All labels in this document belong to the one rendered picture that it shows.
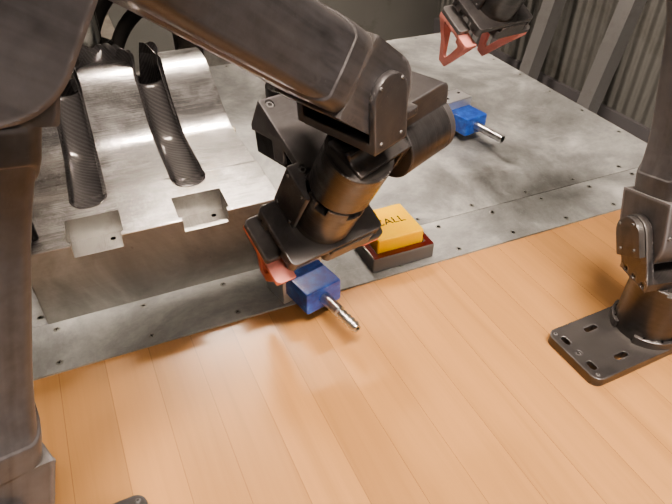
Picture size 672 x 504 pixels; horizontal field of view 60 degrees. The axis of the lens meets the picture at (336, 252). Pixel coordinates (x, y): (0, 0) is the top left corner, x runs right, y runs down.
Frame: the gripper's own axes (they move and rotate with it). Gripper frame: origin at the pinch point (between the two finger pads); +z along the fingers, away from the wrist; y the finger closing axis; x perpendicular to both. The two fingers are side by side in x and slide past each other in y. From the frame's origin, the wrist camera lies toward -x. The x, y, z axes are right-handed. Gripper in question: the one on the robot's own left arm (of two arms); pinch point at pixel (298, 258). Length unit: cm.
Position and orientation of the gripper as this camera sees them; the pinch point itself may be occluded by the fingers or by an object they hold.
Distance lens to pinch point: 61.6
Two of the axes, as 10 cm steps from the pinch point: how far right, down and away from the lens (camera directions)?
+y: -8.0, 3.7, -4.7
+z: -3.0, 4.3, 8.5
